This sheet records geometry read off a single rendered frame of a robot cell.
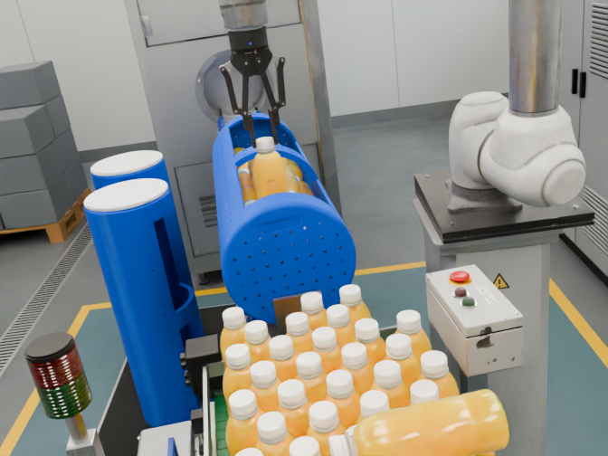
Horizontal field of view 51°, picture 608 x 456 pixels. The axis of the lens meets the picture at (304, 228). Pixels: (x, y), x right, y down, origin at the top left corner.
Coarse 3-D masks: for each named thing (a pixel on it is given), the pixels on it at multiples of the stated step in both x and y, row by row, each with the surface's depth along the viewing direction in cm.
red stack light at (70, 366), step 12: (72, 348) 84; (60, 360) 82; (72, 360) 84; (36, 372) 82; (48, 372) 82; (60, 372) 83; (72, 372) 84; (36, 384) 84; (48, 384) 83; (60, 384) 83
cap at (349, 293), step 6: (342, 288) 119; (348, 288) 119; (354, 288) 119; (342, 294) 117; (348, 294) 117; (354, 294) 117; (360, 294) 118; (342, 300) 118; (348, 300) 117; (354, 300) 117
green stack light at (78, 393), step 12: (84, 372) 87; (72, 384) 84; (84, 384) 86; (48, 396) 84; (60, 396) 84; (72, 396) 85; (84, 396) 86; (48, 408) 85; (60, 408) 85; (72, 408) 85; (84, 408) 86
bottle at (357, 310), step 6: (360, 300) 118; (348, 306) 118; (354, 306) 118; (360, 306) 118; (366, 306) 120; (354, 312) 117; (360, 312) 118; (366, 312) 119; (354, 318) 117; (360, 318) 118; (354, 324) 117
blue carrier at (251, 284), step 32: (224, 128) 204; (256, 128) 209; (288, 128) 206; (224, 160) 175; (224, 192) 155; (320, 192) 168; (224, 224) 139; (256, 224) 128; (288, 224) 130; (320, 224) 131; (224, 256) 130; (256, 256) 131; (288, 256) 132; (320, 256) 133; (352, 256) 134; (256, 288) 134; (288, 288) 136; (320, 288) 136
